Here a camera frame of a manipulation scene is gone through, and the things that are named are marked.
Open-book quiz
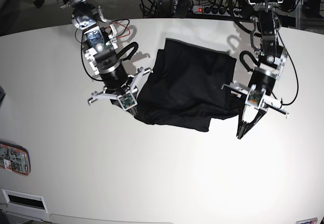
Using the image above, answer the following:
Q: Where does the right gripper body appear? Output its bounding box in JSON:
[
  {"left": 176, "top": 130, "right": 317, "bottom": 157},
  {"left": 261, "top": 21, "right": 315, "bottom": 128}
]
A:
[{"left": 91, "top": 64, "right": 145, "bottom": 103}]

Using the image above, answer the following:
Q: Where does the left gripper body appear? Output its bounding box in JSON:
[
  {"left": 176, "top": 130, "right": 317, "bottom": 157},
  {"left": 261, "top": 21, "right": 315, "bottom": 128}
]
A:
[{"left": 221, "top": 68, "right": 289, "bottom": 115}]

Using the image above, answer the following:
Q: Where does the black T-shirt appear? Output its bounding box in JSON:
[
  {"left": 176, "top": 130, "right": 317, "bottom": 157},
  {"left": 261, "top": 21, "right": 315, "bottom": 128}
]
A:
[{"left": 135, "top": 38, "right": 238, "bottom": 132}]

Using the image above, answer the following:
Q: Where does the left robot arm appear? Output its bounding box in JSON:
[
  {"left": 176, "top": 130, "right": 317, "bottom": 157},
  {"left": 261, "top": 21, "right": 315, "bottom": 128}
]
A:
[{"left": 223, "top": 0, "right": 290, "bottom": 139}]

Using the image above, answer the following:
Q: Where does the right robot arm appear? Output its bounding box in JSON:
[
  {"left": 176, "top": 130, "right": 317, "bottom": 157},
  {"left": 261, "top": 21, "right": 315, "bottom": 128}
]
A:
[{"left": 57, "top": 0, "right": 152, "bottom": 111}]

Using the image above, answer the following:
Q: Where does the white power strip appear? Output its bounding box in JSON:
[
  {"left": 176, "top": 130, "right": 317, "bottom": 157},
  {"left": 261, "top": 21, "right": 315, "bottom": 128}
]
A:
[{"left": 192, "top": 5, "right": 230, "bottom": 17}]

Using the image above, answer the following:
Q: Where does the orange clear parts case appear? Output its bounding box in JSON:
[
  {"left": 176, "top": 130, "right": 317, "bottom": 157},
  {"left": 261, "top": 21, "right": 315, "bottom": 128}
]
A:
[{"left": 1, "top": 140, "right": 31, "bottom": 176}]

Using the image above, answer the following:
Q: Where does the black office chair caster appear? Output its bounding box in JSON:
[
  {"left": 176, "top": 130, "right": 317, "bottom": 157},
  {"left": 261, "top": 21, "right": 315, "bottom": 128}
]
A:
[{"left": 33, "top": 0, "right": 45, "bottom": 8}]

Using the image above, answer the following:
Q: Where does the red white box corner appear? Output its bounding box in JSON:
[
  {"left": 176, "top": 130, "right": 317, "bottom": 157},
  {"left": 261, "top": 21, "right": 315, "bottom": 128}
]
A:
[{"left": 296, "top": 217, "right": 318, "bottom": 224}]

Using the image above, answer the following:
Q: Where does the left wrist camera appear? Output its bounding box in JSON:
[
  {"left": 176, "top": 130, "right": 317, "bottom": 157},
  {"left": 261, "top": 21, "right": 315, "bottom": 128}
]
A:
[{"left": 245, "top": 84, "right": 266, "bottom": 109}]

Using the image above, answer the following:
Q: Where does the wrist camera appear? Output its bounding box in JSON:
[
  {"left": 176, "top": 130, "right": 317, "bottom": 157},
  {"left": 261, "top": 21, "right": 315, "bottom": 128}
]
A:
[
  {"left": 117, "top": 91, "right": 137, "bottom": 111},
  {"left": 245, "top": 84, "right": 266, "bottom": 109}
]

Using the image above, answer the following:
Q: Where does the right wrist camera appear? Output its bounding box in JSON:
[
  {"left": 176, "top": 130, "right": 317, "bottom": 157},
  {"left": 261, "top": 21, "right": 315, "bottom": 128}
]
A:
[{"left": 117, "top": 91, "right": 137, "bottom": 111}]

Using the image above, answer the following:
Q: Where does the white table cable grommet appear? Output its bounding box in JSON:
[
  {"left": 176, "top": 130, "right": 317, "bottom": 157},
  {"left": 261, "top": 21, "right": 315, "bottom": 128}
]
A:
[{"left": 1, "top": 189, "right": 48, "bottom": 213}]

